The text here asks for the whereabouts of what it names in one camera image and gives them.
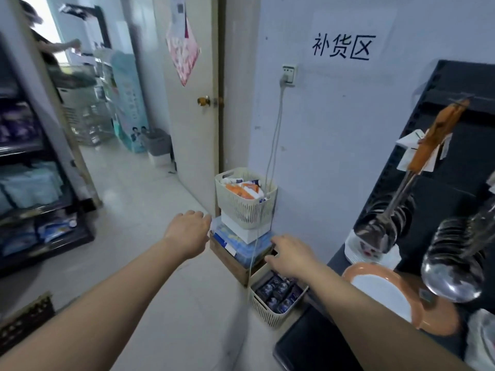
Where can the person's left hand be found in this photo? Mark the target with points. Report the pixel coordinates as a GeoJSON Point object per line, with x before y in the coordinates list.
{"type": "Point", "coordinates": [187, 235]}

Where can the person's right hand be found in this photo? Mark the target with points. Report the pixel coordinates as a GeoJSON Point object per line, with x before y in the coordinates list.
{"type": "Point", "coordinates": [297, 260]}

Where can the cream slotted plastic basket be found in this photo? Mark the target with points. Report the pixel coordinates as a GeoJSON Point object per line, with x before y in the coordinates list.
{"type": "Point", "coordinates": [247, 212]}

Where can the dark grey shelf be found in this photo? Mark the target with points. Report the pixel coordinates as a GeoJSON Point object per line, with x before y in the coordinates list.
{"type": "Point", "coordinates": [437, 197]}

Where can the person's right forearm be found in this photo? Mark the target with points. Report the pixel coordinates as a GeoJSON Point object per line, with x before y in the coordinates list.
{"type": "Point", "coordinates": [379, 328]}

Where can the person's left forearm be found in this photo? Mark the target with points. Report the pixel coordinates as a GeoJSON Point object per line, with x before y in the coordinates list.
{"type": "Point", "coordinates": [96, 309]}

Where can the small cream slotted basket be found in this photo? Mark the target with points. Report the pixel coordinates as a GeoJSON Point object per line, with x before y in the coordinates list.
{"type": "Point", "coordinates": [267, 311]}

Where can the bunch of dark blue packets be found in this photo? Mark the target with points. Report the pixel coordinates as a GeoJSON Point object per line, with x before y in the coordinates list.
{"type": "Point", "coordinates": [278, 293]}

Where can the clear blue plastic box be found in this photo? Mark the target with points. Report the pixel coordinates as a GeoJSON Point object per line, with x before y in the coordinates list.
{"type": "Point", "coordinates": [255, 253]}

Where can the brown cardboard tray box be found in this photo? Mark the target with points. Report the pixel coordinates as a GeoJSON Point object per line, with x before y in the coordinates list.
{"type": "Point", "coordinates": [228, 262]}

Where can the white plastic box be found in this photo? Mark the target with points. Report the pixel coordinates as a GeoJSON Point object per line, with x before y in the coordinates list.
{"type": "Point", "coordinates": [239, 233]}

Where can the row of hanging steel ladles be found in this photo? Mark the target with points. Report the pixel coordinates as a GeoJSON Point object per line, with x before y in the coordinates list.
{"type": "Point", "coordinates": [375, 233]}

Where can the cream wooden door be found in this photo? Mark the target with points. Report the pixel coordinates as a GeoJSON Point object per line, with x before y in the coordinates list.
{"type": "Point", "coordinates": [193, 150]}

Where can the stack of orange cream plates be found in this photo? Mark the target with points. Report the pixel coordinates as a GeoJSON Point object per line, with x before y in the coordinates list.
{"type": "Point", "coordinates": [379, 293]}

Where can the white ribbed scalloped bowl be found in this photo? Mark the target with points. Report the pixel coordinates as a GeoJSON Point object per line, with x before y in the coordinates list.
{"type": "Point", "coordinates": [386, 258]}

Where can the grey plastic bin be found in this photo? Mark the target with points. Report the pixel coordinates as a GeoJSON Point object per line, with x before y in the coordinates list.
{"type": "Point", "coordinates": [158, 142]}

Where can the brass door knob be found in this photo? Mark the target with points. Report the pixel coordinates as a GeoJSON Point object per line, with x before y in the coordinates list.
{"type": "Point", "coordinates": [203, 101]}

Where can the row of blue white packs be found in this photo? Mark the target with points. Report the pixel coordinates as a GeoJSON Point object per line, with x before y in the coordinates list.
{"type": "Point", "coordinates": [50, 229]}

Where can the black rack with refill packs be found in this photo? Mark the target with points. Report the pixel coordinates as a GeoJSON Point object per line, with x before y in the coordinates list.
{"type": "Point", "coordinates": [50, 243]}

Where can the blue cardboard display stand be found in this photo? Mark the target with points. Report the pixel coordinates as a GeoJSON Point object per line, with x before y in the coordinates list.
{"type": "Point", "coordinates": [129, 104]}

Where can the stack of white plastic crates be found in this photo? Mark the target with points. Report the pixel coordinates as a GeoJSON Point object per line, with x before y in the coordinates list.
{"type": "Point", "coordinates": [87, 123]}

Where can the orange dome bowl with sticker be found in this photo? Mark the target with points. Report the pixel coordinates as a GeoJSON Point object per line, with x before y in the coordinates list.
{"type": "Point", "coordinates": [441, 316]}

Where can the row of teal refill packs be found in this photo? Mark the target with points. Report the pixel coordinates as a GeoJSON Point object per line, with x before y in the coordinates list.
{"type": "Point", "coordinates": [31, 189]}

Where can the white power plug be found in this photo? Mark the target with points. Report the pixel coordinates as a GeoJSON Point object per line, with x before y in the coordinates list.
{"type": "Point", "coordinates": [285, 81]}

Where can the pink diamond paper poster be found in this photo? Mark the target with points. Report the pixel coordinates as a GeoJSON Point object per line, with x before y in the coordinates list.
{"type": "Point", "coordinates": [183, 54]}

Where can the wooden woven stool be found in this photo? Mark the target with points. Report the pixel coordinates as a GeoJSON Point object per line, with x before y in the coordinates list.
{"type": "Point", "coordinates": [27, 324]}

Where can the white floral bowl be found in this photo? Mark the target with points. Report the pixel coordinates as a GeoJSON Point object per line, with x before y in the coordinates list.
{"type": "Point", "coordinates": [481, 343]}

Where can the row of purple packs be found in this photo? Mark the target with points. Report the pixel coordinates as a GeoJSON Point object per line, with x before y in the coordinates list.
{"type": "Point", "coordinates": [17, 125]}

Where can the black metal stand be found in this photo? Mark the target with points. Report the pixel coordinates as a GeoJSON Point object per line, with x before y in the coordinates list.
{"type": "Point", "coordinates": [101, 27]}

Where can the brown wooden door frame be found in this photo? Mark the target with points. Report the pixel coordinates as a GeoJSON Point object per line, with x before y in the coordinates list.
{"type": "Point", "coordinates": [221, 54]}

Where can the white wall socket with switch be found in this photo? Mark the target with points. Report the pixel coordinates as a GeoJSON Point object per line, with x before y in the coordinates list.
{"type": "Point", "coordinates": [291, 71]}

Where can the white paper wall sign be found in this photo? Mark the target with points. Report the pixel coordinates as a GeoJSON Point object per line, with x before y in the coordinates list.
{"type": "Point", "coordinates": [383, 27]}

